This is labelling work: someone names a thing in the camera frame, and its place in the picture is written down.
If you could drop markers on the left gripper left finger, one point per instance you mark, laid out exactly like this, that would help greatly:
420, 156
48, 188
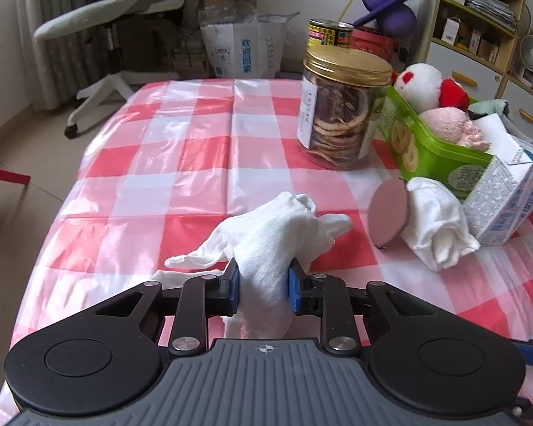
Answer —
195, 298

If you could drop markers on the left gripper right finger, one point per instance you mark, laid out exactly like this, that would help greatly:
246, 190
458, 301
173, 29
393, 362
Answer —
334, 303

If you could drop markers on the white cloth glove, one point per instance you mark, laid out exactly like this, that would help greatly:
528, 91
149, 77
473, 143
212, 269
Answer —
263, 243

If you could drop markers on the white sock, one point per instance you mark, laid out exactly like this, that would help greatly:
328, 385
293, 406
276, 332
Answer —
437, 229

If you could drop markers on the santa plush toy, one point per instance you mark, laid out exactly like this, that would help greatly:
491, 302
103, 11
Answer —
424, 88

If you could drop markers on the light green towel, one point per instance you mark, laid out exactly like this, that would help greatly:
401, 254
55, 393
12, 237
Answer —
494, 106

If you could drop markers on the brown round disc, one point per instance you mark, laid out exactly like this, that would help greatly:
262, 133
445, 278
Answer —
388, 212

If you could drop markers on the red white checkered tablecloth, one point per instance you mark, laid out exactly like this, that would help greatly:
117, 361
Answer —
179, 157

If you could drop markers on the blue white milk carton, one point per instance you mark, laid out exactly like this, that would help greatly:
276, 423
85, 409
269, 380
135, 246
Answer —
503, 196

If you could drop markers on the green plastic bin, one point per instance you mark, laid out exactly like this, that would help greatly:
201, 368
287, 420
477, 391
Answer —
419, 153

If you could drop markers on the gold lid snack jar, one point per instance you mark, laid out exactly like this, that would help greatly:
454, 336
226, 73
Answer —
342, 92

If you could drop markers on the pink plush toy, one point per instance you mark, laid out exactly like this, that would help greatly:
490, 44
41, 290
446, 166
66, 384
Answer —
454, 126

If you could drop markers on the low drawer cabinet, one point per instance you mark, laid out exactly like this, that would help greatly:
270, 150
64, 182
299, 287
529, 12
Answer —
520, 100

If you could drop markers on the red chips bucket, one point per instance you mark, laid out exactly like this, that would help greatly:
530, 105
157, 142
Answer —
372, 41

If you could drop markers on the yellow tin can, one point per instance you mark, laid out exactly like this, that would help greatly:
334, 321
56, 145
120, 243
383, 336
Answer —
329, 32

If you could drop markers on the purple jumping ball toy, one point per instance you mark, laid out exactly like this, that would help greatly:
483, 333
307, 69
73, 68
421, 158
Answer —
393, 18

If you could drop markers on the white office chair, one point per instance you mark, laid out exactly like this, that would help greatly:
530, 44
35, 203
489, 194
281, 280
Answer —
105, 14

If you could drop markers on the wooden shelf cabinet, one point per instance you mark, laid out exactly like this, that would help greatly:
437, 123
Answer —
473, 42

